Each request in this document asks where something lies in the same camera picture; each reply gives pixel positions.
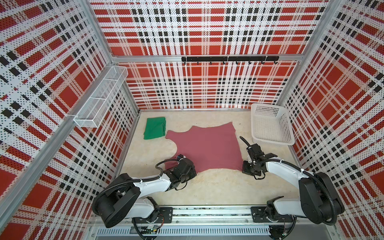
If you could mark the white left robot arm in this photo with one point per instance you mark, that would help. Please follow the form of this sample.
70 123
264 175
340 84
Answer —
127 197

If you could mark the maroon tank top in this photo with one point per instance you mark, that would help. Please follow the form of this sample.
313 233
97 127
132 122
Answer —
209 148

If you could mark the white perforated plastic basket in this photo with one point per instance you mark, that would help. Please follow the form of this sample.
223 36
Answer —
271 124

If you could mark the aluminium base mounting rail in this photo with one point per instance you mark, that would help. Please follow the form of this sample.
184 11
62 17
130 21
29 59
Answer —
214 215

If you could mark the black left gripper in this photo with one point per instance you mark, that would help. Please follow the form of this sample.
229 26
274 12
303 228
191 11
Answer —
193 173

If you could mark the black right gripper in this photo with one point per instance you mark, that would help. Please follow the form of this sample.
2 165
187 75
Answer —
245 170

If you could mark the green tank top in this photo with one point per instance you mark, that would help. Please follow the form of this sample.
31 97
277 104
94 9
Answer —
155 128

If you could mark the black wall hook rail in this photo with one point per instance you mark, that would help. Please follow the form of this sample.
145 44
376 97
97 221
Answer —
261 59

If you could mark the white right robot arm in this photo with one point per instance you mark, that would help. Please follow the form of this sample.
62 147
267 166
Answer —
318 200

